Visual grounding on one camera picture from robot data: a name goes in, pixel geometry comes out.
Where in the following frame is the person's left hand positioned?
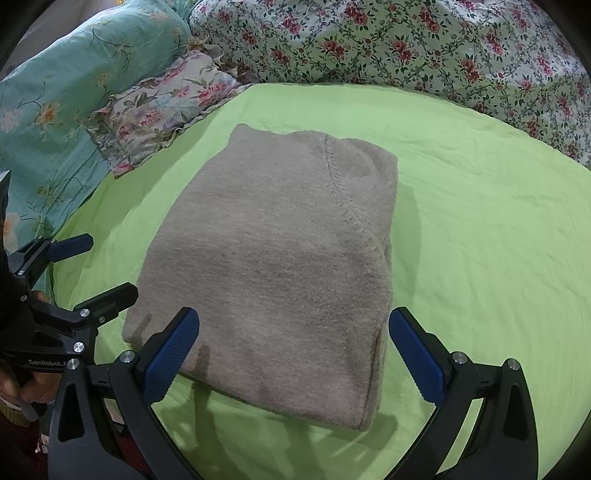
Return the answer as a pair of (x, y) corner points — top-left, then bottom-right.
(0, 369), (61, 407)

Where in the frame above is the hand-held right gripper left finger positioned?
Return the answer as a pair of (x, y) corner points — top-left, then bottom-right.
(47, 307), (201, 480)

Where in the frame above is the red flower print quilt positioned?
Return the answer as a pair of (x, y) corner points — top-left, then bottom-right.
(187, 0), (591, 169)

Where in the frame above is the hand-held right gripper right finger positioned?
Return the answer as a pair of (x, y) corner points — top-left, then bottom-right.
(388, 307), (539, 480)

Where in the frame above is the ruffled floral pillow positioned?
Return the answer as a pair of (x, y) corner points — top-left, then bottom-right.
(85, 48), (252, 180)

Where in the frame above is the green bed sheet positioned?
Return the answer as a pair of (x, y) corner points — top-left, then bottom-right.
(46, 83), (591, 480)

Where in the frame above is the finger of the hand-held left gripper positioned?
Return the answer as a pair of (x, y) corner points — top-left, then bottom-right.
(21, 283), (139, 356)
(7, 233), (94, 278)

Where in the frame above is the beige knit sweater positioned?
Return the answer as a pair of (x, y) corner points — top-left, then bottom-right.
(121, 124), (400, 432)

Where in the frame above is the teal floral pillow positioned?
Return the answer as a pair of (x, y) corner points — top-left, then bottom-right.
(0, 0), (195, 252)

